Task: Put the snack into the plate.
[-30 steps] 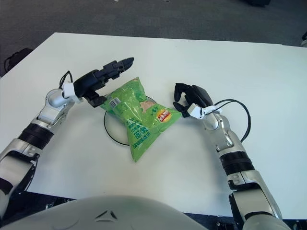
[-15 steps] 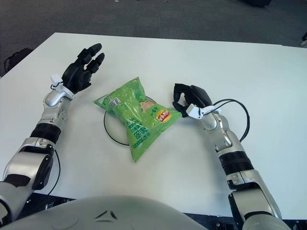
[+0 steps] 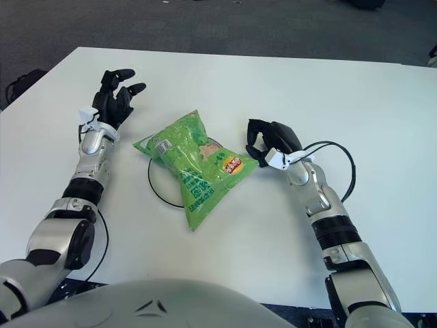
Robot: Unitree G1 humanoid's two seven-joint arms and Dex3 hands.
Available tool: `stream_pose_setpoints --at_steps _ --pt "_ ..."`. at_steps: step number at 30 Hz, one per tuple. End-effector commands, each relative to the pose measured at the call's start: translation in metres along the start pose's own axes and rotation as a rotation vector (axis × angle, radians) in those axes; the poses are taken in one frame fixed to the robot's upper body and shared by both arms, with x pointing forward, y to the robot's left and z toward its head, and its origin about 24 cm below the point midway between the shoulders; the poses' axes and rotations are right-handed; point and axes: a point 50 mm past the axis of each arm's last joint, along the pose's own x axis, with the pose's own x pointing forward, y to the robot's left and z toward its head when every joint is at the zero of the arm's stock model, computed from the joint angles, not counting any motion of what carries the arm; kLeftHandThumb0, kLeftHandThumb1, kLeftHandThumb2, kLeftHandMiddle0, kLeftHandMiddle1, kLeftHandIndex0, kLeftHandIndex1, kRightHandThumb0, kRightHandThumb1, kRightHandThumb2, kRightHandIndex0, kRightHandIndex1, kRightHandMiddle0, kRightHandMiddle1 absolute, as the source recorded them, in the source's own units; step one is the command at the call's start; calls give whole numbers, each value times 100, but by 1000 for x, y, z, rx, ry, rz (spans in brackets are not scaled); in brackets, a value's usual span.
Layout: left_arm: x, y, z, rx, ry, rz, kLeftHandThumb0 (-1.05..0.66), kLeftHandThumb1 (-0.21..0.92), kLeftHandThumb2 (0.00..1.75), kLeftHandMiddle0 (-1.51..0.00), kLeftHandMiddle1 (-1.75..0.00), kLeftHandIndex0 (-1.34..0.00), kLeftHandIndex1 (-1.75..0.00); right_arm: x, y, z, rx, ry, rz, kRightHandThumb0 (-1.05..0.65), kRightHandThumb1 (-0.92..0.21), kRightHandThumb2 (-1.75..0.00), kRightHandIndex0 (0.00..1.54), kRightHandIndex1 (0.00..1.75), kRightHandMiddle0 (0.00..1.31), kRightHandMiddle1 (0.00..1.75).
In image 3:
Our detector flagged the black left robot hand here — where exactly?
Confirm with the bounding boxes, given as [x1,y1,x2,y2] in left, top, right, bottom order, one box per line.
[91,68,147,131]

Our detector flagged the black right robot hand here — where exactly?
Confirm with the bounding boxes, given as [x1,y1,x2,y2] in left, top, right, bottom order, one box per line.
[245,118,305,169]

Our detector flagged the green snack bag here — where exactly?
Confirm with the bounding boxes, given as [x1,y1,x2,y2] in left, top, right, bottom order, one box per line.
[132,109,259,233]

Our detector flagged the white plate with black rim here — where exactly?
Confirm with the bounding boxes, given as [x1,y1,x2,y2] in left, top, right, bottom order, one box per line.
[147,136,223,209]

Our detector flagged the black bag on floor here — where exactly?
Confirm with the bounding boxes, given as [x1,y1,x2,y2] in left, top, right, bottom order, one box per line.
[5,69,47,103]

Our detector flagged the black floor object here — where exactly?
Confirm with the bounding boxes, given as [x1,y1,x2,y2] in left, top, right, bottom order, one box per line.
[348,0,386,10]

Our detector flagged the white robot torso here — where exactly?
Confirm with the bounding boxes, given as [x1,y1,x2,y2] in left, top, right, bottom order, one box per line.
[0,277,291,328]

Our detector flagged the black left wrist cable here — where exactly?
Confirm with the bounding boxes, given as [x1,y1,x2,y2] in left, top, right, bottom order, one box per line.
[76,115,100,144]

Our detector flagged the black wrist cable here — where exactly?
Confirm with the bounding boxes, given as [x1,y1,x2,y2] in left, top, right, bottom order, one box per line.
[76,115,100,144]
[290,141,358,202]

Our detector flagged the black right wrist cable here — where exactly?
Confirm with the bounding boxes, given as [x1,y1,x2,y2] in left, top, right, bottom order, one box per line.
[290,141,358,202]

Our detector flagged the thin black left elbow cable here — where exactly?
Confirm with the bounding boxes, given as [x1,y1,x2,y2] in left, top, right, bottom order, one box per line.
[68,208,110,284]

